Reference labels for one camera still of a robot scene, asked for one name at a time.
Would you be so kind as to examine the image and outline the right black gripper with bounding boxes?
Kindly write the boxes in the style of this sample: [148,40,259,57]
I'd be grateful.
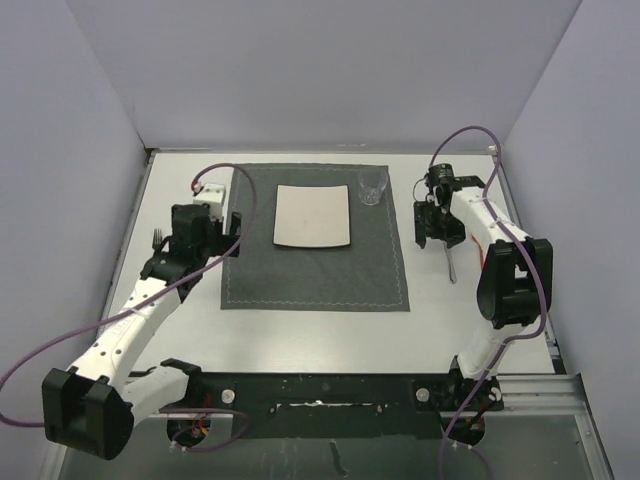
[416,200,464,249]

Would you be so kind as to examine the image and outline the clear drinking glass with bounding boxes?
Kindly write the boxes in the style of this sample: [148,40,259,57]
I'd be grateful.
[358,167,388,206]

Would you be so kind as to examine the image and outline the grey cloth placemat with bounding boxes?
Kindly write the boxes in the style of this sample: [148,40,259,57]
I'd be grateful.
[220,163,410,312]

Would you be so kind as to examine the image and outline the white rectangular plate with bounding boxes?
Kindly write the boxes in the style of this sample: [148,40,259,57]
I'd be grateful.
[273,185,351,249]

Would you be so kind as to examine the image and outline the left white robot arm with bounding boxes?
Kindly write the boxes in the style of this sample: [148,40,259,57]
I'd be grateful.
[41,203,242,460]

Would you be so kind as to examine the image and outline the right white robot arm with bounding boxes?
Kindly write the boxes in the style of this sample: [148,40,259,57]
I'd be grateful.
[413,164,553,409]

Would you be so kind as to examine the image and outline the silver table knife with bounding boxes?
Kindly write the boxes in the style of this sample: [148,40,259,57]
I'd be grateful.
[443,244,457,284]

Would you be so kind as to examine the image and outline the black metal fork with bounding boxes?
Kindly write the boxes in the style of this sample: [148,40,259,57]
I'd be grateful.
[152,228,164,251]

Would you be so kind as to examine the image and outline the orange plastic spoon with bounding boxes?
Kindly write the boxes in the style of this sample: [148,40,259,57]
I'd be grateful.
[472,236,486,270]

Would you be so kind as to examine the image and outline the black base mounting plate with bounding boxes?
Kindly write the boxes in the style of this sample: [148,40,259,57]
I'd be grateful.
[167,370,504,447]

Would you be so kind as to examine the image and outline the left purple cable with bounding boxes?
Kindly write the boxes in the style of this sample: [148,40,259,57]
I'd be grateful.
[0,162,260,455]

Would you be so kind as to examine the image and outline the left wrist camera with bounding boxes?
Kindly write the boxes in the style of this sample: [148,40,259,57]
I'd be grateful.
[193,182,226,221]

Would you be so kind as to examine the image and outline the aluminium frame rail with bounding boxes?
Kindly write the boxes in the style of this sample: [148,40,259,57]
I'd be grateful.
[117,367,584,420]

